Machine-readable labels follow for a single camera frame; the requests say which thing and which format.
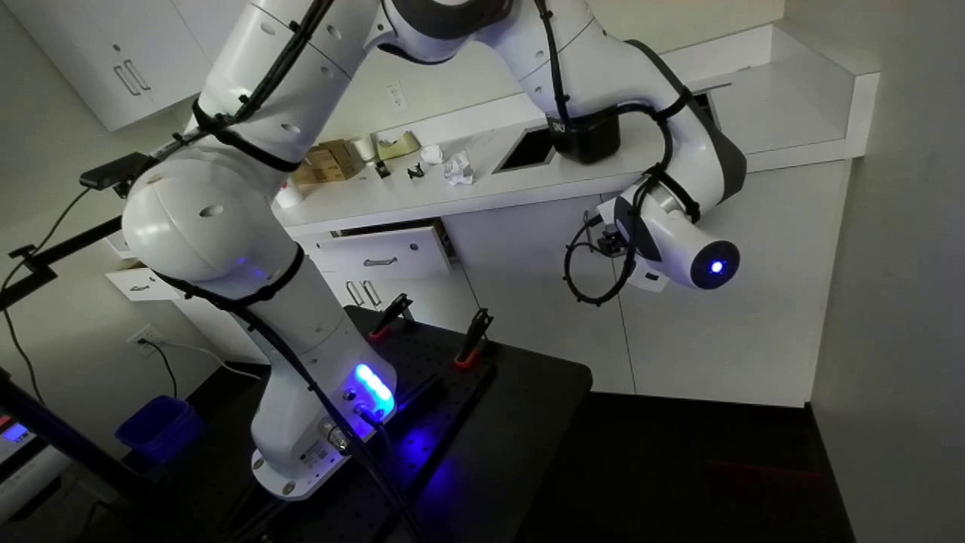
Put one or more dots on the white cabinet door under sink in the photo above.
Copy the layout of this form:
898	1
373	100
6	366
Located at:
522	290

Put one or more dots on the white side cabinet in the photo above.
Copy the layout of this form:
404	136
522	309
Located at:
215	333

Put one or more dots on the red black clamp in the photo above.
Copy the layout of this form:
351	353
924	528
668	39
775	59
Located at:
389	317
474	338

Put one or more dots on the white drawer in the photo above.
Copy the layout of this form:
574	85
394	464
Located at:
387	260

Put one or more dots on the blue plastic bin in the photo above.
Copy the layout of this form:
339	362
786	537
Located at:
160	427

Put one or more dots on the black robot table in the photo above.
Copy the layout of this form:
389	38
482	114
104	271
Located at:
522	422

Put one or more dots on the cardboard box on counter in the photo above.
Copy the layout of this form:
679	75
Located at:
327	165

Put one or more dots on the white upper wall cabinets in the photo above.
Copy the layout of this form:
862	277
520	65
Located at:
92	48

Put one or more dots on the white crumpled wrapper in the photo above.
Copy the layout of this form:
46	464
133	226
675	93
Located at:
461	170

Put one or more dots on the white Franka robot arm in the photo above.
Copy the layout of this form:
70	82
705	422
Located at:
211	214

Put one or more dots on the black camera stand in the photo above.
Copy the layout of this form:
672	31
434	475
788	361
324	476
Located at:
49	257

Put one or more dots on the black camera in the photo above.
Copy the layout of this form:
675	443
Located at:
116	170

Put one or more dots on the dark counter sink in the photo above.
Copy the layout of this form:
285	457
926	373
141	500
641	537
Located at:
528	152

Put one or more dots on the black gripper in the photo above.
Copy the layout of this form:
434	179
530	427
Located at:
616	243

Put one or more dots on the small black counter item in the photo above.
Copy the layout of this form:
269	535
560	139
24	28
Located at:
385	168
417	172

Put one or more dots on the white cabinet door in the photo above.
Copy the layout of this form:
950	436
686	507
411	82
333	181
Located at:
522	290
742	343

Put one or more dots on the white kitchen countertop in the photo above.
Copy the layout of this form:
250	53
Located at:
794	109

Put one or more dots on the white wall outlet plate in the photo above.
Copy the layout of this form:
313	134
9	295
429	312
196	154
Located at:
396	96

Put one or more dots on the purple lit white box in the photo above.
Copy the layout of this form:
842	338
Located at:
14	432

